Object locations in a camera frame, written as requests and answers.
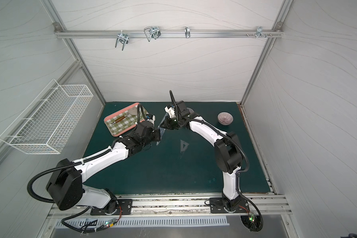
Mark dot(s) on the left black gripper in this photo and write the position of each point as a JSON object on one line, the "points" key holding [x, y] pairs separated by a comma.
{"points": [[156, 135]]}

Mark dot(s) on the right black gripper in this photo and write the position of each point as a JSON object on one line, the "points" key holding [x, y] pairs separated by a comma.
{"points": [[169, 122]]}

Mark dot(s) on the clear triangle ruler small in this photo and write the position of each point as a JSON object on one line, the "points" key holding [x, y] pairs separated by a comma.
{"points": [[183, 147]]}

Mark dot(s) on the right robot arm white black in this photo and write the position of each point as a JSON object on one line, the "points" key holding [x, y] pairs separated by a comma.
{"points": [[229, 155]]}

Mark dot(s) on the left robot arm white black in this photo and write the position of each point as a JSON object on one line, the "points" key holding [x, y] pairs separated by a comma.
{"points": [[66, 186]]}

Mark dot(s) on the green checkered cloth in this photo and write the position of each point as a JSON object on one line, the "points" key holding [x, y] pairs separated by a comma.
{"points": [[122, 120]]}

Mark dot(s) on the pink tray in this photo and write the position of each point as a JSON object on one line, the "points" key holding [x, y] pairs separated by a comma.
{"points": [[141, 113]]}

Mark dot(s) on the striped ceramic bowl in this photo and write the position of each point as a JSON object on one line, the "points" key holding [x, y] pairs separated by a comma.
{"points": [[225, 118]]}

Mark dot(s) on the white vent strip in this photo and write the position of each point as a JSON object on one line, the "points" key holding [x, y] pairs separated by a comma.
{"points": [[138, 222]]}

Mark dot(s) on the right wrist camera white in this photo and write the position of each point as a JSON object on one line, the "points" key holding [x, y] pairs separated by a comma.
{"points": [[171, 112]]}

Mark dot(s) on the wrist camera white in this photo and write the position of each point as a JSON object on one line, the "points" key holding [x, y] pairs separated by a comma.
{"points": [[171, 112], [150, 118]]}

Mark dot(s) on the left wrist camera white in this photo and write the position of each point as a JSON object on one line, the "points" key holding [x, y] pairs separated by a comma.
{"points": [[150, 118]]}

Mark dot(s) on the wooden handled spatula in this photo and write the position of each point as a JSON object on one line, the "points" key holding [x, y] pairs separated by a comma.
{"points": [[119, 119]]}

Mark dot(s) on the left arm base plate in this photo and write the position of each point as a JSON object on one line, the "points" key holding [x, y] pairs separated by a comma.
{"points": [[121, 206]]}

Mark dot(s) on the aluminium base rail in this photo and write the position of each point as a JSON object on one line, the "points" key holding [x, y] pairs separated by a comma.
{"points": [[192, 204]]}

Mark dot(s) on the metal bracket clip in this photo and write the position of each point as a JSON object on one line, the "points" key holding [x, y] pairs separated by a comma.
{"points": [[187, 32]]}

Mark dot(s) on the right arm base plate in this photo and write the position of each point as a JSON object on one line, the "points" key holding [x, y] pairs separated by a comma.
{"points": [[220, 205]]}

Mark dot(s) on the white wire basket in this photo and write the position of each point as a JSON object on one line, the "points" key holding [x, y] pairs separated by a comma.
{"points": [[45, 125]]}

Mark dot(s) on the metal bracket right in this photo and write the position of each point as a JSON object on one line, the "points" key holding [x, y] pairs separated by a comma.
{"points": [[259, 33]]}

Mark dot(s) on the aluminium top rail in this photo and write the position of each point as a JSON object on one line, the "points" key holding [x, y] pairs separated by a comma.
{"points": [[165, 34]]}

